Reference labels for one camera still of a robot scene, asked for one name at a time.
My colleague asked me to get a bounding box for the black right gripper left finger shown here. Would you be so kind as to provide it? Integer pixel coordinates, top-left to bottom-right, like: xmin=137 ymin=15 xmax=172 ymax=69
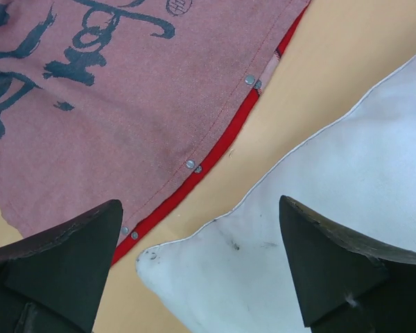
xmin=0 ymin=200 xmax=123 ymax=332

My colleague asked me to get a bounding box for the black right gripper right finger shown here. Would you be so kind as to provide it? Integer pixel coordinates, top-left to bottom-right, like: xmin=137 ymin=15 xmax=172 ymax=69
xmin=279 ymin=196 xmax=416 ymax=332

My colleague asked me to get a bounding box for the white pillow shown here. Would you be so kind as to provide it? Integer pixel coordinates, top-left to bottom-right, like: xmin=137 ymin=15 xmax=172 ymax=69
xmin=136 ymin=55 xmax=416 ymax=332

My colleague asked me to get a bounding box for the pink pillowcase with dark print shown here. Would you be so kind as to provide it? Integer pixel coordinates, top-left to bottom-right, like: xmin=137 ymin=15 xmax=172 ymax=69
xmin=0 ymin=1 xmax=309 ymax=258

